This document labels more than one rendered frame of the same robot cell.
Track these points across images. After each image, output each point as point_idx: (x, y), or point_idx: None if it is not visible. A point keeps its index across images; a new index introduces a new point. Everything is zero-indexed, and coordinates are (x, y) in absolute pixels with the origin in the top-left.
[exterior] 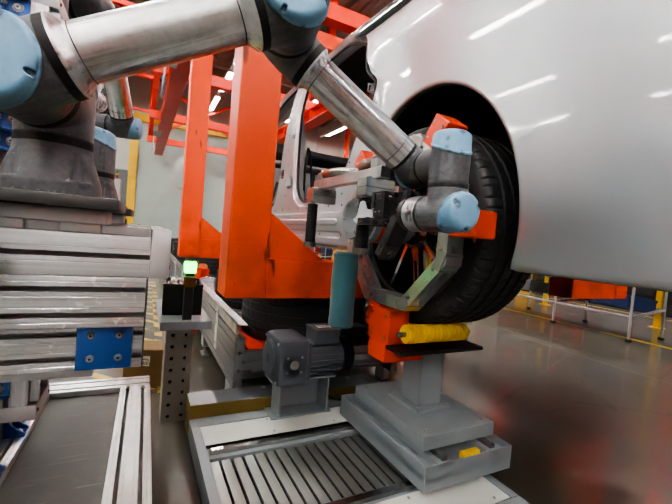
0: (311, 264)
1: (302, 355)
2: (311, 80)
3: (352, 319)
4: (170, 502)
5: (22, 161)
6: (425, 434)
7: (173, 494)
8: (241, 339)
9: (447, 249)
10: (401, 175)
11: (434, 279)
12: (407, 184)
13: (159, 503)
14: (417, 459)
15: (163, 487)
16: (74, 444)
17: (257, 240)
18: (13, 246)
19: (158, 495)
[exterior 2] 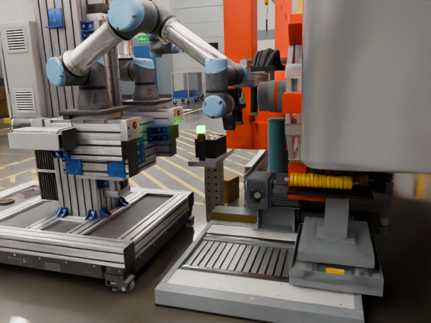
0: None
1: (261, 189)
2: (167, 38)
3: (281, 166)
4: (180, 252)
5: (79, 99)
6: (301, 250)
7: (184, 250)
8: (247, 176)
9: (286, 120)
10: None
11: (288, 141)
12: None
13: (176, 251)
14: (291, 263)
15: (183, 247)
16: (139, 213)
17: (244, 109)
18: (81, 129)
19: (178, 248)
